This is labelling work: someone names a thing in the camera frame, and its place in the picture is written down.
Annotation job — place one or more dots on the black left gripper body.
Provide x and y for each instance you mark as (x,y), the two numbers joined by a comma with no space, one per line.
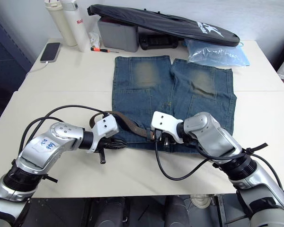
(103,147)

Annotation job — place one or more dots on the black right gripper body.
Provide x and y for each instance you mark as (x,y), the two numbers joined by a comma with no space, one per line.
(174,140)

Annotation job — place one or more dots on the brown braided belt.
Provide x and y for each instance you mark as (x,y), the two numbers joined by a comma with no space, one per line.
(130,124)

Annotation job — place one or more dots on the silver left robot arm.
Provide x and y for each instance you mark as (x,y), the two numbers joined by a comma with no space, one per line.
(61,139)

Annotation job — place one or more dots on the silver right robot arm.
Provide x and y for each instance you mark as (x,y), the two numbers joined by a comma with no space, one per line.
(217,137)

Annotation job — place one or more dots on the blue denim shorts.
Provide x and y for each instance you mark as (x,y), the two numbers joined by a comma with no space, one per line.
(142,94)

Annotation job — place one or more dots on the white handwritten label sticker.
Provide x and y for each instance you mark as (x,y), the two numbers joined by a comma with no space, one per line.
(46,144)

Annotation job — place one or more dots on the white round disc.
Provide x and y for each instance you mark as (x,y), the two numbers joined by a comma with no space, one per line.
(200,199)

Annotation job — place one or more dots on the dark rounded shape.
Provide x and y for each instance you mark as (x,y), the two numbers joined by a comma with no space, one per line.
(177,211)
(109,212)

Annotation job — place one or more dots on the orange and black screwdriver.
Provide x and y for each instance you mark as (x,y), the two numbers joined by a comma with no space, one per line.
(100,49)

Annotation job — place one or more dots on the clear blue plastic bag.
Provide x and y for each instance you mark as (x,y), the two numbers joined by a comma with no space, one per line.
(215,54)

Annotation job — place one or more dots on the black handheld controller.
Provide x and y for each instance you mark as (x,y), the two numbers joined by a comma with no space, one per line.
(156,42)

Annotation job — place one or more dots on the grey plastic box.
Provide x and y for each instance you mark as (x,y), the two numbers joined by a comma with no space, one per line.
(118,36)

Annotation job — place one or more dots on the crumpled white tissue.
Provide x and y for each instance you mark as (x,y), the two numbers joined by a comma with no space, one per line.
(95,39)

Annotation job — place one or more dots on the dark smartphone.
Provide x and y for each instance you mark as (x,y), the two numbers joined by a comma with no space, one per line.
(50,52)

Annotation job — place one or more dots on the black fabric bag white logo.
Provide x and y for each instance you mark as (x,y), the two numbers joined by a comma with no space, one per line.
(170,22)

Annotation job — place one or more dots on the white bottle with red print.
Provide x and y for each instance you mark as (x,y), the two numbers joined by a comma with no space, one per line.
(77,26)

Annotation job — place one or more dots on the cream insulated bottle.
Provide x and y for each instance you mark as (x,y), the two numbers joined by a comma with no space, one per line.
(59,26)

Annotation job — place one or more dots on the dark blue partition panel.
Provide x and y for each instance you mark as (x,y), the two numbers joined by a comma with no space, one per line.
(4,52)

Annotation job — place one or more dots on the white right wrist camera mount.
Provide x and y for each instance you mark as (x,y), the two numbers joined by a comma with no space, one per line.
(164,123)

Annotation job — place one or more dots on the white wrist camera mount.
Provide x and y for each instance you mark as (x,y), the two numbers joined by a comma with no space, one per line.
(164,123)
(106,126)

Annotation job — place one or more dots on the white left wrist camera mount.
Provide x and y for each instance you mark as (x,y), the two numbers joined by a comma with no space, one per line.
(106,126)

